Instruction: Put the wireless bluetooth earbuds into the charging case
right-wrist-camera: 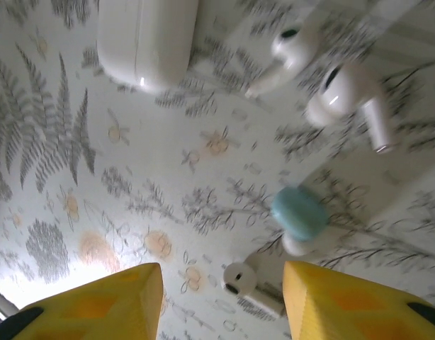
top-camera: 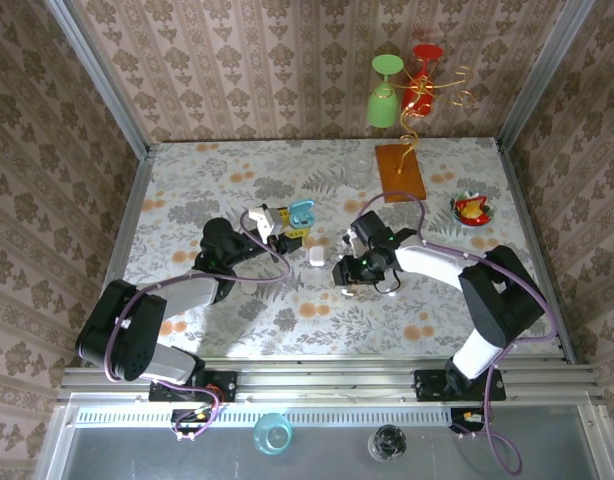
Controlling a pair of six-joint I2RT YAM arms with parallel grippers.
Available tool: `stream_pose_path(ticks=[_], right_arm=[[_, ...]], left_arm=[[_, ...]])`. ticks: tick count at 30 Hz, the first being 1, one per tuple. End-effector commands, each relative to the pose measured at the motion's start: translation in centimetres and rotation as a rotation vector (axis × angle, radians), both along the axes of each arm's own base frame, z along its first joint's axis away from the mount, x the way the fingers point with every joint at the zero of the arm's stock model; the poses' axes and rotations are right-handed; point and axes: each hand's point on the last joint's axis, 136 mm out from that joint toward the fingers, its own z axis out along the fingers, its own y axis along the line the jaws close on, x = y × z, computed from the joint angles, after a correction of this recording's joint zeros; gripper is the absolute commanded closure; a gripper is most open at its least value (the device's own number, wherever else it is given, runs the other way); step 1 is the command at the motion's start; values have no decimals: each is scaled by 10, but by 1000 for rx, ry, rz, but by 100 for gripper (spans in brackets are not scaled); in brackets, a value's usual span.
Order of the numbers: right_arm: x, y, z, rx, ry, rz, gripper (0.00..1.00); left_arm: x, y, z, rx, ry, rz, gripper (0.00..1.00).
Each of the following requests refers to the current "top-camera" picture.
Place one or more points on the blue earbud charging case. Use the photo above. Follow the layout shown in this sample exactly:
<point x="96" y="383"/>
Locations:
<point x="302" y="220"/>

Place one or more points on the white earbud charging case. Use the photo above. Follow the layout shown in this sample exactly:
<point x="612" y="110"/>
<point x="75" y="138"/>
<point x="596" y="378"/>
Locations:
<point x="317" y="256"/>

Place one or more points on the white earbud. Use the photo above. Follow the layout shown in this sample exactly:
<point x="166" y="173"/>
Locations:
<point x="392" y="292"/>

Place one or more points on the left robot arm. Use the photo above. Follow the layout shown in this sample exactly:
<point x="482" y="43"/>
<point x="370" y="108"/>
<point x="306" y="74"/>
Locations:
<point x="122" y="330"/>

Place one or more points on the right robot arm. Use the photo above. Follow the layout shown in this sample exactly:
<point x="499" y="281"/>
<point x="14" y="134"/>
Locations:
<point x="502" y="300"/>

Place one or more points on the clear glass tumbler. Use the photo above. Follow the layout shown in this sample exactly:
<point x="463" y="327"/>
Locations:
<point x="359" y="167"/>

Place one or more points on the red yellow wrapped candy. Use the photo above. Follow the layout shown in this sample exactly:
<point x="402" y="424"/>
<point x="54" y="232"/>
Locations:
<point x="471" y="210"/>

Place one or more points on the small patterned bowl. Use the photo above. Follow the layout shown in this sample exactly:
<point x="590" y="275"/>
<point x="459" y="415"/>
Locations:
<point x="482" y="220"/>

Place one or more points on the green wine glass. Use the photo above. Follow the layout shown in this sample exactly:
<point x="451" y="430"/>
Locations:
<point x="382" y="107"/>

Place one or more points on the dark glass cup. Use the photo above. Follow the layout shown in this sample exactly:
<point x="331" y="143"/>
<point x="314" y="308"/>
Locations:
<point x="387" y="442"/>

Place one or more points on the blue glass cup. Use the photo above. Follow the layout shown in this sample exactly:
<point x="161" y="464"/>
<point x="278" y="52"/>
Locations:
<point x="272" y="434"/>

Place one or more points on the black connector block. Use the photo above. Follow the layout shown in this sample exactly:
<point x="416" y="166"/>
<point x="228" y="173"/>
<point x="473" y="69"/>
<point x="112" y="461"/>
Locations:
<point x="187" y="417"/>
<point x="462" y="417"/>

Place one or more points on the red wine glass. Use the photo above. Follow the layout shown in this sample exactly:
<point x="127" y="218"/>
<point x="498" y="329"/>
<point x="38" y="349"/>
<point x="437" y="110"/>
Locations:
<point x="422" y="97"/>

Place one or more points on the grey metal shelf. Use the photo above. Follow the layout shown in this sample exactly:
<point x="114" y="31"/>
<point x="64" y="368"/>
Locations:
<point x="137" y="460"/>

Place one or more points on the aluminium front frame rail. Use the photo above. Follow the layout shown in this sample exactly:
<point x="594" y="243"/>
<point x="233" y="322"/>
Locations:
<point x="327" y="380"/>

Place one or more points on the aluminium side rail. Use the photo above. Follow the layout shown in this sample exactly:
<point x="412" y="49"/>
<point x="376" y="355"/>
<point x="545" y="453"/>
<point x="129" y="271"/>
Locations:
<point x="527" y="210"/>
<point x="132" y="210"/>

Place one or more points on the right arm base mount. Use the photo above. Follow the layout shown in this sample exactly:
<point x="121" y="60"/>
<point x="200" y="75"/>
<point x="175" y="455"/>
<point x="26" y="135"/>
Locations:
<point x="429" y="385"/>

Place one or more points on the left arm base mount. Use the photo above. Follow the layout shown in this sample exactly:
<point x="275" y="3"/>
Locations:
<point x="227" y="385"/>

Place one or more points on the aluminium frame post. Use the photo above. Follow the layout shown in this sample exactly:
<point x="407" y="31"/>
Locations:
<point x="542" y="75"/>
<point x="102" y="80"/>

